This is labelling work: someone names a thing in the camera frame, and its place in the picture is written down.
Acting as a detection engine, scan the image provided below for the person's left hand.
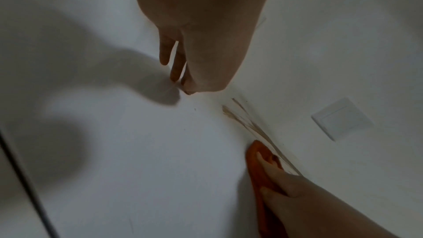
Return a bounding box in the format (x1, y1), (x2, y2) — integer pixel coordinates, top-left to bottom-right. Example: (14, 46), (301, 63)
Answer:
(130, 0), (282, 95)

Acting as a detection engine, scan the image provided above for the person's right hand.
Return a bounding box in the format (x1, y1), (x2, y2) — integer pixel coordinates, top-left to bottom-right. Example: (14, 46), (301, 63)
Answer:
(256, 152), (408, 238)

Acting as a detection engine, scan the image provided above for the red cleaning cloth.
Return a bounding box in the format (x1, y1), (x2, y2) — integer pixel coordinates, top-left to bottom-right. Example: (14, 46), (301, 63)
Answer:
(245, 139), (292, 238)

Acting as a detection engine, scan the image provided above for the blank white wall plate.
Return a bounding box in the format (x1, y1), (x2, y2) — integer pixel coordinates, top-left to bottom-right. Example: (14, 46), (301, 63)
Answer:
(311, 97), (375, 141)

